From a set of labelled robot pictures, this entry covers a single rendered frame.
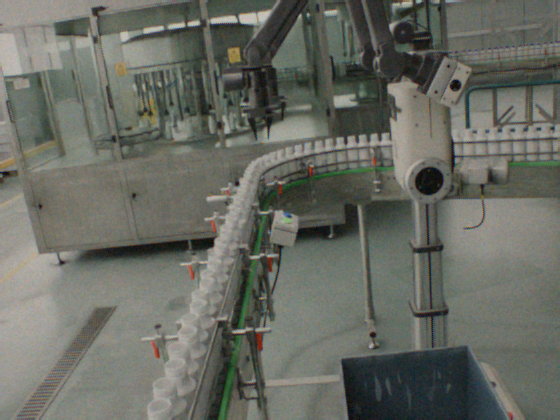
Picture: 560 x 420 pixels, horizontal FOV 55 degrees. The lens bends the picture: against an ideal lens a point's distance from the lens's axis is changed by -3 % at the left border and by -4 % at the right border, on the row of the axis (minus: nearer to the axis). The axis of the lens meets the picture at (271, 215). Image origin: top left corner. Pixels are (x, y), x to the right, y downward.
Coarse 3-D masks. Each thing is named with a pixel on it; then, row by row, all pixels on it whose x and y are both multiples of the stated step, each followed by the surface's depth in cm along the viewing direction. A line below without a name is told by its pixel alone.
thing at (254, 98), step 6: (252, 90) 161; (264, 90) 161; (252, 96) 162; (258, 96) 161; (264, 96) 162; (252, 102) 162; (258, 102) 162; (264, 102) 162; (246, 108) 164; (252, 108) 162; (258, 108) 162; (264, 108) 162; (270, 108) 162; (276, 108) 162
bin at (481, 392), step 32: (416, 352) 129; (448, 352) 129; (288, 384) 127; (352, 384) 133; (384, 384) 132; (416, 384) 132; (448, 384) 132; (480, 384) 120; (352, 416) 135; (384, 416) 135; (416, 416) 135; (448, 416) 134; (480, 416) 122
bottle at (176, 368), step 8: (176, 360) 98; (168, 368) 95; (176, 368) 98; (184, 368) 96; (168, 376) 95; (176, 376) 95; (184, 376) 95; (176, 384) 95; (184, 384) 96; (192, 384) 97; (184, 392) 95; (192, 392) 96; (192, 400) 96; (200, 408) 98; (200, 416) 98
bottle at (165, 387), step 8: (160, 384) 92; (168, 384) 92; (160, 392) 89; (168, 392) 89; (176, 392) 91; (176, 400) 91; (184, 400) 92; (176, 408) 90; (184, 408) 91; (176, 416) 89; (184, 416) 91
